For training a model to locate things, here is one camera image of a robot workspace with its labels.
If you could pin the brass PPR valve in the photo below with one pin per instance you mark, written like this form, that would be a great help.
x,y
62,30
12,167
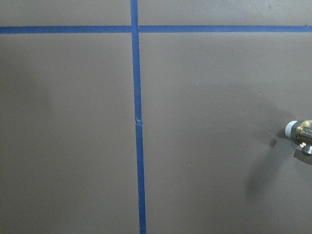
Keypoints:
x,y
300,133

